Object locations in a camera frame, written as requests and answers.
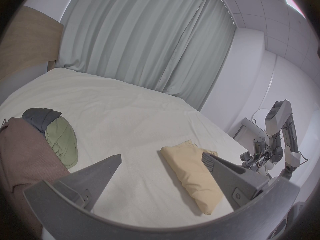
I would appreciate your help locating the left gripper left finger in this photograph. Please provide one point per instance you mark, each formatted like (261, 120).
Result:
(92, 181)

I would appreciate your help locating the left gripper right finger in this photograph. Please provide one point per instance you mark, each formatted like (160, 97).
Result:
(232, 181)

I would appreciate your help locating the beige shorts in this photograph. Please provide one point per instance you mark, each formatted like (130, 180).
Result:
(192, 176)

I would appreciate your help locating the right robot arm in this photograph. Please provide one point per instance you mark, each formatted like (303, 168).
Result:
(277, 116)

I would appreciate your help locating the bed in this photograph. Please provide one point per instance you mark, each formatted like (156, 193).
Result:
(137, 114)

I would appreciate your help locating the green garment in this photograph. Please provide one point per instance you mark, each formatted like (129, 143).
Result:
(62, 144)

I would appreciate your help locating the grey small table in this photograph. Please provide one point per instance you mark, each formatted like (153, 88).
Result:
(246, 127)

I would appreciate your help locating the brown garment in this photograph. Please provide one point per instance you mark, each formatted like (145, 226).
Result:
(22, 154)

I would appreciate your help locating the black garment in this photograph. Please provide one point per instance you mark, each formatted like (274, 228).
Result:
(37, 119)

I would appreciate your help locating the grey-green curtain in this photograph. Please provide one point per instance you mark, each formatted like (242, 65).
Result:
(150, 39)

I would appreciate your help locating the round wall mirror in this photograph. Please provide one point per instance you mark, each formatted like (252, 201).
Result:
(257, 115)

